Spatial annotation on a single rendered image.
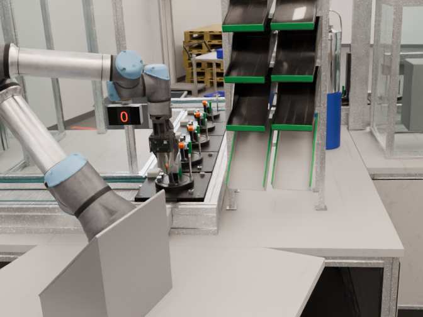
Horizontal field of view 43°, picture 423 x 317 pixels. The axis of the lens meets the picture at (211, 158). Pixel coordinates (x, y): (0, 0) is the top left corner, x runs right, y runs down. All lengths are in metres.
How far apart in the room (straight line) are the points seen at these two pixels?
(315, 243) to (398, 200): 0.83
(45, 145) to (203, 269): 0.58
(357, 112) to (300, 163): 1.16
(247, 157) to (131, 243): 0.69
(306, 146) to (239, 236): 0.39
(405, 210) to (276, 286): 1.13
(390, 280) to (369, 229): 0.17
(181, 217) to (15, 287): 0.55
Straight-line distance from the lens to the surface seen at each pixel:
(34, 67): 1.53
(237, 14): 1.80
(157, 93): 1.66
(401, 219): 2.54
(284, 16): 1.77
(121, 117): 2.00
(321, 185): 1.94
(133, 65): 1.50
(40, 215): 1.93
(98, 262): 1.22
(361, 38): 2.89
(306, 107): 1.84
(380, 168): 2.42
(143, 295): 1.40
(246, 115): 1.82
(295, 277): 1.56
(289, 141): 1.88
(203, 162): 2.14
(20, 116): 1.60
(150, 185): 1.94
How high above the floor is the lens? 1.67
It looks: 19 degrees down
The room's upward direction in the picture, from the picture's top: 3 degrees counter-clockwise
